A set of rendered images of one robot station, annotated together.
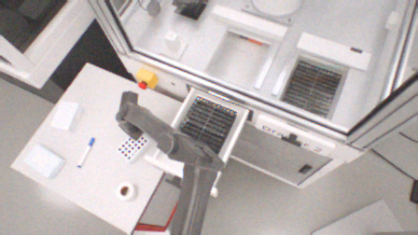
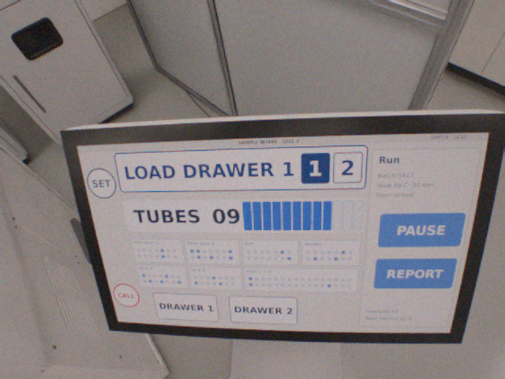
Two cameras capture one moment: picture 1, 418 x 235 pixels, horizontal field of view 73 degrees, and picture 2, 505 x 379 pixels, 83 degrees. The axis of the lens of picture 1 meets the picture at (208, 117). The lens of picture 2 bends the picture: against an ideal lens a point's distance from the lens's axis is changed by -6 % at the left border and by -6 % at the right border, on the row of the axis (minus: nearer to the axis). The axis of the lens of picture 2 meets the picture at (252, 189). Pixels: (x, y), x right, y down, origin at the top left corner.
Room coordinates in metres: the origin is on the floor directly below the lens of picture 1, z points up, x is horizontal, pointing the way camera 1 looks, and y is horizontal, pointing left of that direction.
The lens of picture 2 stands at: (-0.28, -0.65, 1.44)
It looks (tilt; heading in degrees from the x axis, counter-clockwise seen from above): 57 degrees down; 298
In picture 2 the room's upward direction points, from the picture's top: 12 degrees counter-clockwise
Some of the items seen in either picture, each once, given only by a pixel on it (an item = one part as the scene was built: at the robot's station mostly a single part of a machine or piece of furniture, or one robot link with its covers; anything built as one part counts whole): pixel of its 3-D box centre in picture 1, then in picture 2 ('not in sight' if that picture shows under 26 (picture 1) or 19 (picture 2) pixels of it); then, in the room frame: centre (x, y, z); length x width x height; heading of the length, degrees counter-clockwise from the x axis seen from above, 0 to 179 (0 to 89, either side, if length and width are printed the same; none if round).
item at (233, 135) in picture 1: (206, 129); not in sight; (0.40, 0.02, 0.86); 0.40 x 0.26 x 0.06; 145
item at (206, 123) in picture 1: (204, 130); not in sight; (0.39, 0.02, 0.87); 0.22 x 0.18 x 0.06; 145
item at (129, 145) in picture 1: (133, 146); not in sight; (0.40, 0.33, 0.78); 0.12 x 0.08 x 0.04; 130
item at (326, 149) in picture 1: (292, 135); not in sight; (0.31, -0.30, 0.87); 0.29 x 0.02 x 0.11; 55
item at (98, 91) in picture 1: (132, 158); not in sight; (0.47, 0.46, 0.38); 0.62 x 0.58 x 0.76; 55
